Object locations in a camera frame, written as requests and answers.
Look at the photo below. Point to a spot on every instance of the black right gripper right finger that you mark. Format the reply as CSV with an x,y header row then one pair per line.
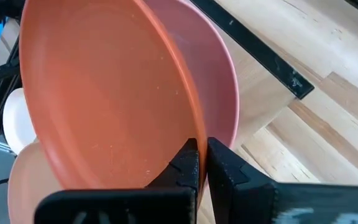
x,y
250,202

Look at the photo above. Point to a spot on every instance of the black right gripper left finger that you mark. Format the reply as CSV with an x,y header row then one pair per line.
x,y
120,207

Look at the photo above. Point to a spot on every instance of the orange plastic plate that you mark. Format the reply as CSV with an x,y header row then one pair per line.
x,y
104,93

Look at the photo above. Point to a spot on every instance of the peach plastic plate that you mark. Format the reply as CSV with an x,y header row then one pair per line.
x,y
26,193

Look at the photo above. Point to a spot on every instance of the pale pink plastic plate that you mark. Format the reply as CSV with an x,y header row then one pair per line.
x,y
210,77

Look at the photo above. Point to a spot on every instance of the white plastic plate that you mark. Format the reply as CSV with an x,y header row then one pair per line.
x,y
17,124

